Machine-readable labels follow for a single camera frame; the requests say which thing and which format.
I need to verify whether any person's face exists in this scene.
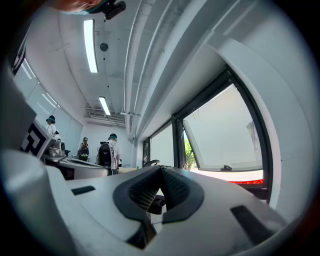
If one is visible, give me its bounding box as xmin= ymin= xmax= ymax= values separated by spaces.
xmin=57 ymin=0 xmax=104 ymax=15

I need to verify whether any black backpack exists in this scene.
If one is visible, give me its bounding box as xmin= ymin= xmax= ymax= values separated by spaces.
xmin=96 ymin=141 xmax=114 ymax=169

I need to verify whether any black window frame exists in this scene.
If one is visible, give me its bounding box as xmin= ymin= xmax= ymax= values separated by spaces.
xmin=142 ymin=66 xmax=275 ymax=201

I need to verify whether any red banner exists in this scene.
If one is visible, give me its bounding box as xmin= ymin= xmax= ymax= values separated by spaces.
xmin=228 ymin=178 xmax=264 ymax=185

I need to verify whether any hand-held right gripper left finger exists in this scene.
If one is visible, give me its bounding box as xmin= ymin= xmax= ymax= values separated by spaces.
xmin=49 ymin=165 xmax=162 ymax=256

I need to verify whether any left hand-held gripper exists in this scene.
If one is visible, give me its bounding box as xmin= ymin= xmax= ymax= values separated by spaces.
xmin=0 ymin=42 xmax=76 ymax=181

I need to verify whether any white ceiling air vent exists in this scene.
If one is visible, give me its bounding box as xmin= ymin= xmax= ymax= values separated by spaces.
xmin=84 ymin=107 xmax=126 ymax=126

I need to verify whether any leafy green tree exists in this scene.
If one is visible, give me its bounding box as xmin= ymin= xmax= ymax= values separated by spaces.
xmin=184 ymin=137 xmax=197 ymax=170

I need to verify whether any short ceiling light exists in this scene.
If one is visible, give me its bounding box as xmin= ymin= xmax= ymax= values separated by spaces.
xmin=98 ymin=96 xmax=112 ymax=117

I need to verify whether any long ceiling light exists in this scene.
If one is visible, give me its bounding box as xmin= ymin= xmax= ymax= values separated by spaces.
xmin=83 ymin=19 xmax=99 ymax=74

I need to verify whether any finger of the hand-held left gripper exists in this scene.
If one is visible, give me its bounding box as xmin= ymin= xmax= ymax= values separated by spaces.
xmin=65 ymin=155 xmax=101 ymax=163
xmin=58 ymin=161 xmax=113 ymax=181

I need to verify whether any silver fisheye camera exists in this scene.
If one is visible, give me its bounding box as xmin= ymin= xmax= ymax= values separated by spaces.
xmin=48 ymin=139 xmax=67 ymax=158

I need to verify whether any black office chair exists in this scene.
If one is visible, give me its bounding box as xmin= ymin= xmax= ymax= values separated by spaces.
xmin=142 ymin=159 xmax=161 ymax=168

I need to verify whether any white roller window blind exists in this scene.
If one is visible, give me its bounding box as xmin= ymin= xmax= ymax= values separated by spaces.
xmin=182 ymin=83 xmax=264 ymax=173

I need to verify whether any black head-worn camera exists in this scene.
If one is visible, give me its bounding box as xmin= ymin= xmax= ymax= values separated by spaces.
xmin=100 ymin=0 xmax=127 ymax=21

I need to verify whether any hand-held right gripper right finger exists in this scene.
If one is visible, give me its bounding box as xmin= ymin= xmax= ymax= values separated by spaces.
xmin=147 ymin=165 xmax=288 ymax=256

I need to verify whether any white ceiling pipe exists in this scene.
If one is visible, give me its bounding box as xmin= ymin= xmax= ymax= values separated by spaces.
xmin=123 ymin=0 xmax=154 ymax=141

